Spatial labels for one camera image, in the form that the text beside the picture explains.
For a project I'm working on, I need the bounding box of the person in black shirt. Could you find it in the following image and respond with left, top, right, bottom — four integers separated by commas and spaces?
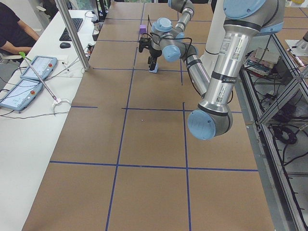
0, 3, 39, 55

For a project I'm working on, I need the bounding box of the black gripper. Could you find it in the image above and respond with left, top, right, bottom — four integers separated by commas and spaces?
148, 42, 162, 67

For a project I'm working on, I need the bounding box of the stack of books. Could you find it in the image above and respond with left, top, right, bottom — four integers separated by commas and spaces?
244, 48, 280, 76

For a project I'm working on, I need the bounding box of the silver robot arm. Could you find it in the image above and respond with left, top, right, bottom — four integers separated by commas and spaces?
151, 0, 195, 40
151, 0, 284, 140

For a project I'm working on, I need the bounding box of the metal rod green tip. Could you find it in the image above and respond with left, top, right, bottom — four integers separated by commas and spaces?
19, 51, 59, 103

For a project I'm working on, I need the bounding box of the teach pendant tablet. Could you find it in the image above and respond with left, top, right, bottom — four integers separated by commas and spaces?
20, 55, 58, 81
0, 79, 43, 111

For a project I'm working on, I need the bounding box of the metal cup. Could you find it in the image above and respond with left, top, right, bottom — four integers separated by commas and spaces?
93, 23, 100, 35

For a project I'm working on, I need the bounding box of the wrist black camera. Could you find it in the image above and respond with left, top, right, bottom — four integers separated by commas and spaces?
139, 37, 152, 53

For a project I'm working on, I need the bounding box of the black keyboard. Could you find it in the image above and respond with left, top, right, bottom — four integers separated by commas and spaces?
59, 18, 84, 41

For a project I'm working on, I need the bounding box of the aluminium frame post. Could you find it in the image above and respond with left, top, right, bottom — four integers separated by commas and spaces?
55, 0, 90, 71

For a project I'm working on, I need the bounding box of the lower teach pendant tablet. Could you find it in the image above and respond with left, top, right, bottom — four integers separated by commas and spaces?
0, 79, 43, 111

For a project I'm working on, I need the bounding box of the upper teach pendant tablet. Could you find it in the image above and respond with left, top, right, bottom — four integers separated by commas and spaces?
20, 55, 58, 81

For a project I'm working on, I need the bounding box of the black computer mouse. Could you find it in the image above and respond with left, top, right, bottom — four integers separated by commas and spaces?
60, 42, 71, 49

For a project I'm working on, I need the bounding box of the light blue foam block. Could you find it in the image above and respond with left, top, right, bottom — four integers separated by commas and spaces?
149, 63, 158, 73

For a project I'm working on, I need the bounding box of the purple foam block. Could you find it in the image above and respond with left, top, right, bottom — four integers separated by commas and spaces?
139, 25, 147, 35

